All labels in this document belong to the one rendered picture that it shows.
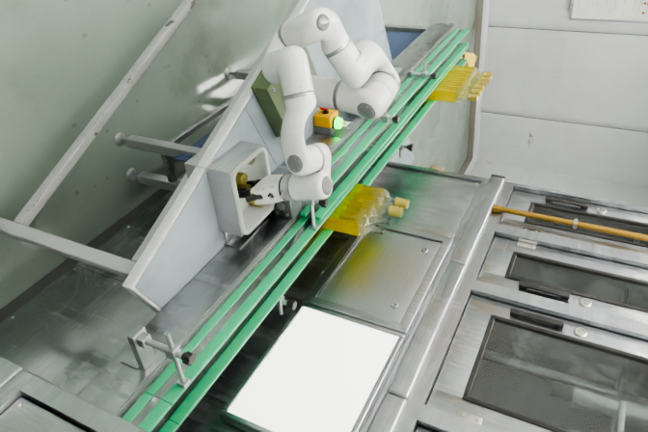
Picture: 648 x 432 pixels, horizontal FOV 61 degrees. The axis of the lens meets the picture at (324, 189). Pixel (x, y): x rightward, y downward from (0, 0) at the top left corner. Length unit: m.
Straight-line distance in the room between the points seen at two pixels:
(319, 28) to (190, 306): 0.81
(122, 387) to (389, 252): 0.95
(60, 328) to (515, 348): 1.38
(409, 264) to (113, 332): 0.96
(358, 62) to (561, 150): 6.69
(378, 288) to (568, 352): 0.56
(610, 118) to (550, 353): 6.34
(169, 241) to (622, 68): 6.69
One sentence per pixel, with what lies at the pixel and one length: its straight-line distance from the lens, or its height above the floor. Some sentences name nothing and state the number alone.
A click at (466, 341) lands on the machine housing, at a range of 1.68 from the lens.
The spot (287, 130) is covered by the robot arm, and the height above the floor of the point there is 1.00.
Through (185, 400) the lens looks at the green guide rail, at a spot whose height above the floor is 0.94.
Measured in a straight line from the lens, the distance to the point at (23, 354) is 1.94.
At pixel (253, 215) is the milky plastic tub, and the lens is 1.69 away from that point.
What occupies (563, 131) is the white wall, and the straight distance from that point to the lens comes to 8.00.
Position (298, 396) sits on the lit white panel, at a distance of 1.51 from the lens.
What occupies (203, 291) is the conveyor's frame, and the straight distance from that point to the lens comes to 1.56.
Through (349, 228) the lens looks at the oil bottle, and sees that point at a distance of 1.79.
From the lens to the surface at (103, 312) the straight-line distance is 1.95.
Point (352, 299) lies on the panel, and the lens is 1.73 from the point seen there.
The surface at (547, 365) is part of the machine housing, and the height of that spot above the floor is 1.69.
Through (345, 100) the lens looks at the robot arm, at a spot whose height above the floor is 1.01.
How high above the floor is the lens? 1.70
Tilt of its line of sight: 25 degrees down
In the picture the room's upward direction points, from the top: 102 degrees clockwise
